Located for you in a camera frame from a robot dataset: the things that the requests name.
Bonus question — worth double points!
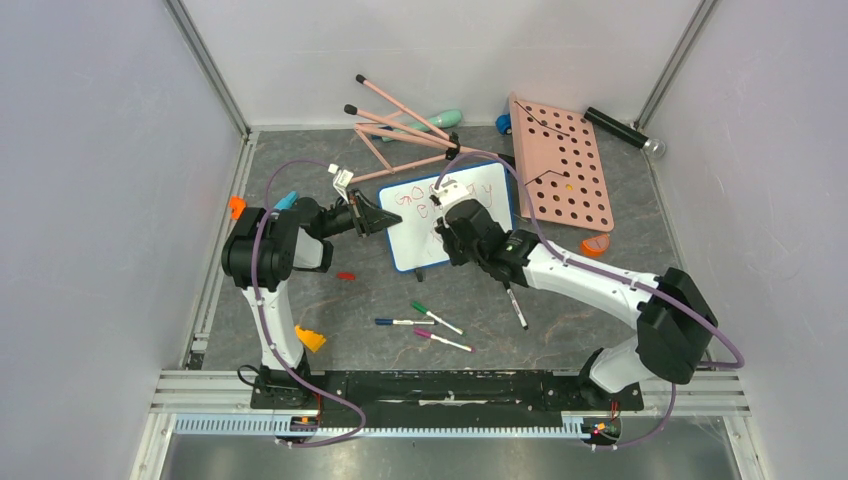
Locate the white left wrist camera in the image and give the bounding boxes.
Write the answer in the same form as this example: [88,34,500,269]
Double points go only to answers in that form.
[327,163,354,203]

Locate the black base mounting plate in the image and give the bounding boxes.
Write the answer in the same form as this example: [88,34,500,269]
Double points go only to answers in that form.
[250,370,644,430]

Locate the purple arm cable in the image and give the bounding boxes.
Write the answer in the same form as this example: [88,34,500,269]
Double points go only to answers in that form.
[431,150,747,453]
[248,157,369,450]

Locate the yellow orange wedge block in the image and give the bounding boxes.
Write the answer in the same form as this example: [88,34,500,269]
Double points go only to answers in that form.
[295,325,327,353]

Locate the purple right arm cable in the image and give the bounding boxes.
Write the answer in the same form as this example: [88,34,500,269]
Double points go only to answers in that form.
[431,150,747,453]

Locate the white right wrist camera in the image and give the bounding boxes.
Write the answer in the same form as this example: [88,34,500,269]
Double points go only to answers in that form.
[430,179,476,216]

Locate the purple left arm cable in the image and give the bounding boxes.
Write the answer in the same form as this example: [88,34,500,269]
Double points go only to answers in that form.
[248,157,369,450]

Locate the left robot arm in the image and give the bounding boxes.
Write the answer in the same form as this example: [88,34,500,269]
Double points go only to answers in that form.
[221,189,403,409]

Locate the black whiteboard marker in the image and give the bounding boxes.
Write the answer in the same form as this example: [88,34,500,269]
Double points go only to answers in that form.
[504,283,529,331]

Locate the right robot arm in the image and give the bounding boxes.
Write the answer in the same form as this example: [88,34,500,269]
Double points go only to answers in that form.
[436,198,717,408]

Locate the pink perforated board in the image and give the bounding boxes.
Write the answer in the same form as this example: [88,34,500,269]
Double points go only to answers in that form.
[508,93,615,233]

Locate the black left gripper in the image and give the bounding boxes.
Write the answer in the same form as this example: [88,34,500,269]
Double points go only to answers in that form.
[317,188,401,238]

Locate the orange round tape measure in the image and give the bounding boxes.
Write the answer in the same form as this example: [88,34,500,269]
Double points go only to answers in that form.
[580,233,611,258]

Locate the pink whiteboard marker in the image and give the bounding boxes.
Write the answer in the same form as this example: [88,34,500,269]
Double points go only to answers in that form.
[413,328,476,353]

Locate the pink folding stand legs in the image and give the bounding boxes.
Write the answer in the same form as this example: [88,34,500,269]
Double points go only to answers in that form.
[344,73,480,185]

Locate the green whiteboard marker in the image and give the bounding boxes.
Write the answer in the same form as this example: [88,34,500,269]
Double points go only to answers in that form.
[410,301,465,336]

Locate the blue toy marker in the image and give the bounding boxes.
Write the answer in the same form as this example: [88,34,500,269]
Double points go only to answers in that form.
[274,191,299,210]

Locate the blue framed whiteboard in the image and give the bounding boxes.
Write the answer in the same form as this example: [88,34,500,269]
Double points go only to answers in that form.
[377,162,514,273]

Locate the mint green toy bottle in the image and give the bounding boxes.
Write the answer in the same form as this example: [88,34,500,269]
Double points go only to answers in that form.
[379,109,463,143]

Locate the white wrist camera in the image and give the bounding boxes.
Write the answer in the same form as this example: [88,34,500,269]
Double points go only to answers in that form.
[430,179,476,216]
[327,163,354,203]

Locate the black flashlight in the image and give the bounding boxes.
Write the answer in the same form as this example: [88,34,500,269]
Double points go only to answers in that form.
[584,107,666,159]

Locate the small blue toy car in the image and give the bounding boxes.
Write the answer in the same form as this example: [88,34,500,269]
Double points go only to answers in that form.
[495,114,512,135]

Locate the blue whiteboard marker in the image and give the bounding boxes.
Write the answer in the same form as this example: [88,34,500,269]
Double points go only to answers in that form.
[374,318,436,326]

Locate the orange clip left edge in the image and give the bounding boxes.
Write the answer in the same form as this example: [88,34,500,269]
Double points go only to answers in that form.
[228,196,247,220]

